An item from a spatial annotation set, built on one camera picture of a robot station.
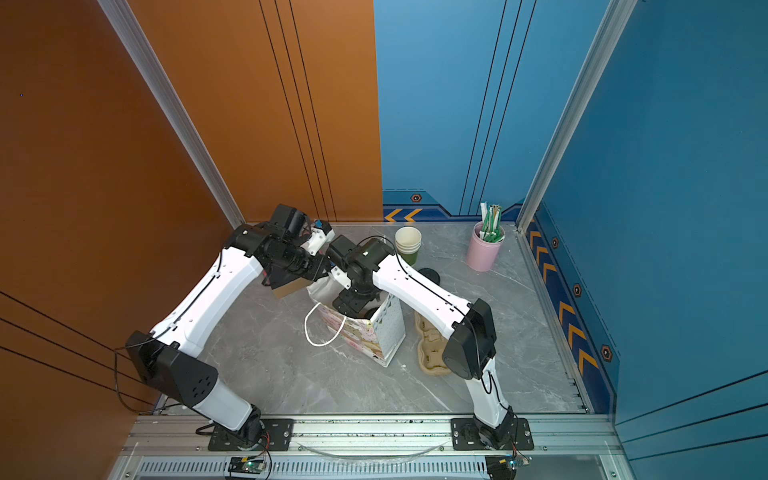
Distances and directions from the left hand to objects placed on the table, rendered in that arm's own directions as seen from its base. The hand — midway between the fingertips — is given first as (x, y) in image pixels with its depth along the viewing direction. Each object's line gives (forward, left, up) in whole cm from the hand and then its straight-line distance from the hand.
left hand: (330, 267), depth 78 cm
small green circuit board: (-41, +19, -24) cm, 51 cm away
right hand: (-6, -8, -7) cm, 12 cm away
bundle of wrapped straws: (+22, -48, -5) cm, 53 cm away
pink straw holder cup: (+17, -46, -15) cm, 51 cm away
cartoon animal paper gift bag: (-18, -13, -2) cm, 22 cm away
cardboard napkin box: (+6, +20, -21) cm, 29 cm away
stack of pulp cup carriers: (-13, -28, -20) cm, 37 cm away
